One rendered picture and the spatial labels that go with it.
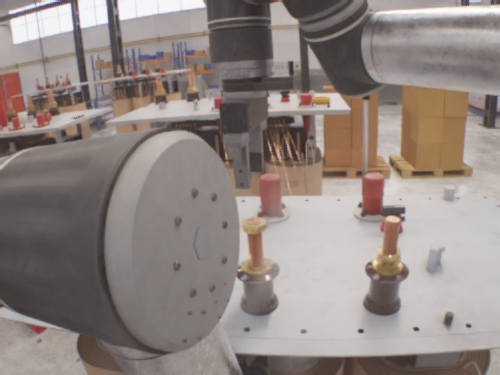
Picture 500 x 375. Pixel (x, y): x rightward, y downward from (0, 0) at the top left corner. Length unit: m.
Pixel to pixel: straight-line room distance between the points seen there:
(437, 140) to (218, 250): 5.48
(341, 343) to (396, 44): 0.53
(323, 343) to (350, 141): 4.88
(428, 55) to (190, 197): 0.32
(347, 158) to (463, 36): 5.16
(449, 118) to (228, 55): 5.22
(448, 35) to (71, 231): 0.40
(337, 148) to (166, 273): 5.32
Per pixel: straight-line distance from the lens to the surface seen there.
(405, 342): 0.75
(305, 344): 0.72
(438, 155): 5.75
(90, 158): 0.22
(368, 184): 1.14
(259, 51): 0.59
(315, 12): 0.49
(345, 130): 5.44
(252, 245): 0.72
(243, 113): 0.58
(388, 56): 0.48
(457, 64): 0.43
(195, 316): 0.23
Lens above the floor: 1.88
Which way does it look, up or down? 21 degrees down
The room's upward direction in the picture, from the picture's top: 4 degrees counter-clockwise
